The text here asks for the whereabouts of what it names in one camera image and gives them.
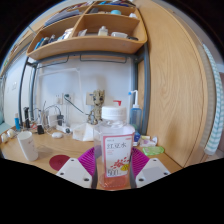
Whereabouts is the small blue box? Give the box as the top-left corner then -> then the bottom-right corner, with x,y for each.
133,130 -> 142,147

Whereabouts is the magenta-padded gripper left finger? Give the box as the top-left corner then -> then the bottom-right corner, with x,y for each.
55,146 -> 98,189

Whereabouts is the small black block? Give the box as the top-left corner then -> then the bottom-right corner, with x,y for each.
36,123 -> 45,135

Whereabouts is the teal cushioned seat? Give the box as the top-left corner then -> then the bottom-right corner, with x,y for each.
0,111 -> 11,134

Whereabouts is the flat round red coaster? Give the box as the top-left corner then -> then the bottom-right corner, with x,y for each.
49,154 -> 72,172

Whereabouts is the small blue bottle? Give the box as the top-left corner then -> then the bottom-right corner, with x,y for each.
13,112 -> 22,132

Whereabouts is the wooden shelf unit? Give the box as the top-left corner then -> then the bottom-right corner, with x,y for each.
26,0 -> 148,62

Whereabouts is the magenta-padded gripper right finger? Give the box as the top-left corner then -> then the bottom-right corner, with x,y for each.
129,147 -> 172,189

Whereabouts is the black upright cylinder device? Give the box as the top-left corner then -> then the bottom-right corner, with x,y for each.
23,106 -> 31,129

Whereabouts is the green wipes pack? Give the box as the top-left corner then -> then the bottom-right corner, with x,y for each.
142,145 -> 165,157

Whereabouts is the white cup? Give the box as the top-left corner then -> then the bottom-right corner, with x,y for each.
17,130 -> 39,163

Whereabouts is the green-white striped towel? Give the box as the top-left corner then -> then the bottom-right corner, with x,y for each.
202,43 -> 224,156

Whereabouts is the wooden tree-man figurine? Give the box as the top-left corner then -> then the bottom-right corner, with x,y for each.
87,89 -> 106,126

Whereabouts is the white power strip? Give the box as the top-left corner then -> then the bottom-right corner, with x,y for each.
54,124 -> 73,134

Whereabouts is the white computer mouse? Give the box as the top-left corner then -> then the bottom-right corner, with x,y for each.
51,131 -> 64,139

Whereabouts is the white tissue pack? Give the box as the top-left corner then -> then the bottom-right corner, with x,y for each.
72,122 -> 96,142

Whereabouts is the small white pink box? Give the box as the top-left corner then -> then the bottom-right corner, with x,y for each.
139,134 -> 159,148

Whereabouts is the grey metal shelf frame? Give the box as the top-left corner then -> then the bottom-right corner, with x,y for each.
18,44 -> 151,134

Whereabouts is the black charger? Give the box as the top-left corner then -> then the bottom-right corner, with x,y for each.
56,114 -> 65,127

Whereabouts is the clear drink bottle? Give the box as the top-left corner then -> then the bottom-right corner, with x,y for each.
93,105 -> 136,191

